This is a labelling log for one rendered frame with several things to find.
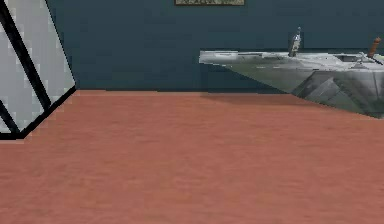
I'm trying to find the grey metal bottle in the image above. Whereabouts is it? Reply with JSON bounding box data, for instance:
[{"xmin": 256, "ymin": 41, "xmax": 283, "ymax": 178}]
[{"xmin": 288, "ymin": 26, "xmax": 303, "ymax": 58}]

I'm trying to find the grey metal counter cabinet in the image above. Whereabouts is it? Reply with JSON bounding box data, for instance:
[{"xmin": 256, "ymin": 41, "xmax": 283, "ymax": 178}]
[{"xmin": 198, "ymin": 49, "xmax": 384, "ymax": 119}]

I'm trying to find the grey door with black bars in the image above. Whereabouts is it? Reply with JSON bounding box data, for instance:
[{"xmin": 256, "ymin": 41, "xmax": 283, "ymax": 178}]
[{"xmin": 0, "ymin": 0, "xmax": 77, "ymax": 141}]

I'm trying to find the brown pepper mill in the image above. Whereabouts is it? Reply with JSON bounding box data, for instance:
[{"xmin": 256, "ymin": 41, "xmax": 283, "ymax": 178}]
[{"xmin": 367, "ymin": 37, "xmax": 382, "ymax": 59}]

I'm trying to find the framed wall picture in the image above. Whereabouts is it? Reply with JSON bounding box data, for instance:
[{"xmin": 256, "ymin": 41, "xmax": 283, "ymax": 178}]
[{"xmin": 174, "ymin": 0, "xmax": 245, "ymax": 6}]

